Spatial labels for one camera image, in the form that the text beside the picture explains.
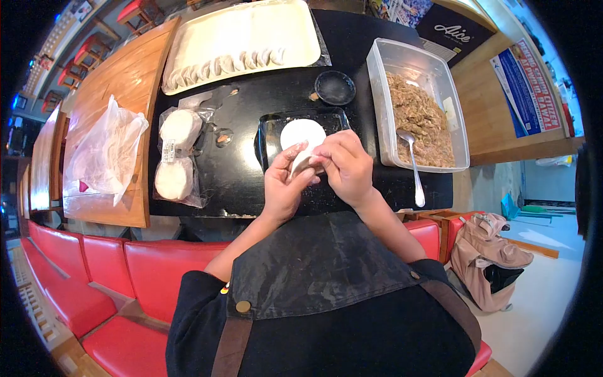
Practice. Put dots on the blue and red poster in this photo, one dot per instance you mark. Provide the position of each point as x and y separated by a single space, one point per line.
527 89

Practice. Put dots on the red cushioned bench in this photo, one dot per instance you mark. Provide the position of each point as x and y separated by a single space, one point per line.
155 278

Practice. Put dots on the row of folded dumplings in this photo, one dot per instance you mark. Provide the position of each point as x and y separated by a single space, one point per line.
221 66

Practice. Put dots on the wooden counter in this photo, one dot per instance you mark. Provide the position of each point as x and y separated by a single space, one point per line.
485 122

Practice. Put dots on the person's right fingers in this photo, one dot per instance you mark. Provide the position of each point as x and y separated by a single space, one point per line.
322 153

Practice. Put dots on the person's left fingers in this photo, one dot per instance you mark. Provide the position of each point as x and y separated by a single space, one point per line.
307 177

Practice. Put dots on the clear packet of wrappers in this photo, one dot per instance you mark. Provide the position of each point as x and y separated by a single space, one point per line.
178 155

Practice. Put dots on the wooden table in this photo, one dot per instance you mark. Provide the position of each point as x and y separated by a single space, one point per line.
127 85
46 160

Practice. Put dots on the clear plastic container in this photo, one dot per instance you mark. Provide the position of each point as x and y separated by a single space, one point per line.
381 94

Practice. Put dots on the person's left thumb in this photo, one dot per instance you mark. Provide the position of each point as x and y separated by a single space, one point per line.
293 153

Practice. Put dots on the pink backpack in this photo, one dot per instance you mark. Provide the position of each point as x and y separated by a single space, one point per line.
480 264

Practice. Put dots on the stack of round dumpling wrappers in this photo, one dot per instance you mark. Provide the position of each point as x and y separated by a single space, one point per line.
301 132

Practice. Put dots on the red wooden chair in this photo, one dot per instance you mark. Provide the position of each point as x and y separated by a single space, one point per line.
136 14
70 75
92 49

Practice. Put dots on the white plastic bag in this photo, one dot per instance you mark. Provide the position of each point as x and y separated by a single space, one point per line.
106 151

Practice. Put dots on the person's body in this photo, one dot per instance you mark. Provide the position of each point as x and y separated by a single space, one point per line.
329 320

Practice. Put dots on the black printed box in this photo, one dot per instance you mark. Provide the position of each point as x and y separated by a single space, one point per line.
452 33

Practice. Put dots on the person's right hand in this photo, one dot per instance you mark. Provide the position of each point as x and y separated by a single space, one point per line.
348 167

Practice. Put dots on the small black round dish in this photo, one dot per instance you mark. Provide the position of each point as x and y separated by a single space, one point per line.
335 87

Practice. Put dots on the white dumpling wrapper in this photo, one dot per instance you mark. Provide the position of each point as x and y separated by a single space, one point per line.
301 160

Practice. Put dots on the person's left hand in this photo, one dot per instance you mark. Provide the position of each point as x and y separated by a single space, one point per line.
280 191

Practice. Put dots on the large white tray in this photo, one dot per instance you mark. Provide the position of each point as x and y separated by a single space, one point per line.
245 28

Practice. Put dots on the minced meat filling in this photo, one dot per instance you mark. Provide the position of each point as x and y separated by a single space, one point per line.
419 118

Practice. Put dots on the black rectangular tray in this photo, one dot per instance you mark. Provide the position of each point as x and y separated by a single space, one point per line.
271 134

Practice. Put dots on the metal spoon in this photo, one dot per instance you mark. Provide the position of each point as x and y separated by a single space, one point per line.
413 162

